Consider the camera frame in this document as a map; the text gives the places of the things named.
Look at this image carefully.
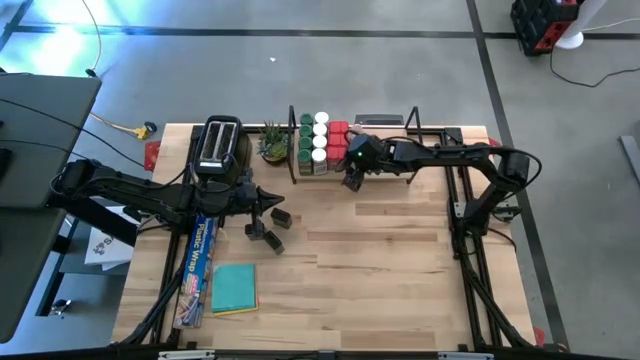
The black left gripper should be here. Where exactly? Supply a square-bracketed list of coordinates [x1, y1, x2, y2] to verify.
[232, 169, 286, 239]

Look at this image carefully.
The small black plastic box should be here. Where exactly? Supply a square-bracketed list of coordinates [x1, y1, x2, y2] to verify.
[243, 222, 267, 242]
[270, 207, 294, 230]
[263, 229, 286, 256]

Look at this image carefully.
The succulent plant in black pot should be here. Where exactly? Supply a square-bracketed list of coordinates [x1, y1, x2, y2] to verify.
[256, 120, 291, 167]

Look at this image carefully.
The black two-slot toaster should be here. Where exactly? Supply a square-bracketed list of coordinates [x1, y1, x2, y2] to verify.
[192, 115, 253, 184]

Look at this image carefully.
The teal cleaning cloth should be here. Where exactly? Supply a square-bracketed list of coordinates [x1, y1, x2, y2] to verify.
[210, 263, 258, 314]

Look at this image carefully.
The blue plastic wrap box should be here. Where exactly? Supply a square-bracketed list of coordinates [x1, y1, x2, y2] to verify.
[172, 214, 221, 330]

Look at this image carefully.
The white printed paper sheet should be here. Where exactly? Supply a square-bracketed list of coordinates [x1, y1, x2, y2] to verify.
[83, 205, 137, 273]

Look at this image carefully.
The black desk support beam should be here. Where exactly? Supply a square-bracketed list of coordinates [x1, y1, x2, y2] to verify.
[47, 189, 140, 247]

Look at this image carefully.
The black and red tool case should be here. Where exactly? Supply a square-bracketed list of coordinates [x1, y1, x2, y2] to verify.
[509, 0, 585, 57]

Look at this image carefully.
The grey desk panel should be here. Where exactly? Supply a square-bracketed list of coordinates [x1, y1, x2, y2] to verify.
[0, 207, 67, 345]
[0, 72, 103, 209]

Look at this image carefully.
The wooden shelf with black frame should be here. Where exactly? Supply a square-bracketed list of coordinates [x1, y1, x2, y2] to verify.
[287, 103, 431, 185]

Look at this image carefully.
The black metal rig frame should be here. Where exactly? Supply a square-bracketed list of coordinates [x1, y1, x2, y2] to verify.
[110, 124, 569, 354]

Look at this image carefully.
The silver metal bracket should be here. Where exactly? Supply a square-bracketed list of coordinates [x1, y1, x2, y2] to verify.
[158, 349, 216, 360]
[437, 351, 495, 360]

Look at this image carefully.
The black floor cable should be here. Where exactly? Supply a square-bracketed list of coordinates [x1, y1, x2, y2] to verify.
[548, 45, 640, 89]

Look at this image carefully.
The thin yellow cable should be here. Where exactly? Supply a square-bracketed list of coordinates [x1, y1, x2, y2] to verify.
[78, 0, 104, 76]

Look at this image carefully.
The white pedestal stand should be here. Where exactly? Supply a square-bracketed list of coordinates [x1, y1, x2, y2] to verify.
[554, 0, 609, 50]

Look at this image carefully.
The white floor cable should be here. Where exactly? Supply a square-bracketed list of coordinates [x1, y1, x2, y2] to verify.
[582, 18, 640, 32]

